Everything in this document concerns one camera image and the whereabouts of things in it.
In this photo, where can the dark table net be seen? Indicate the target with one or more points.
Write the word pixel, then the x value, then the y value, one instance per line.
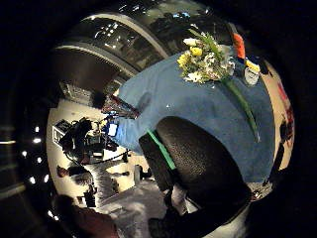
pixel 120 107

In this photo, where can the white bottle with yellow cap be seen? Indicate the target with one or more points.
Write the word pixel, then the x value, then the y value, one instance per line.
pixel 252 74

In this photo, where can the bouquet of yellow white flowers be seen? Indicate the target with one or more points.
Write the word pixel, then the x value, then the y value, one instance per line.
pixel 204 59

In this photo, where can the black camera on tripod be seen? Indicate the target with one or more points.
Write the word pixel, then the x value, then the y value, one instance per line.
pixel 82 139

